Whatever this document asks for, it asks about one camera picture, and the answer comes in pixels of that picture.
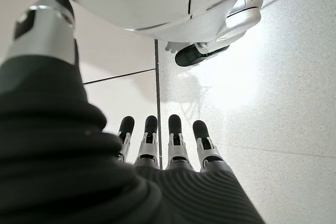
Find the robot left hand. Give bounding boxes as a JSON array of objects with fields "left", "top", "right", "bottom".
[{"left": 0, "top": 0, "right": 266, "bottom": 224}]

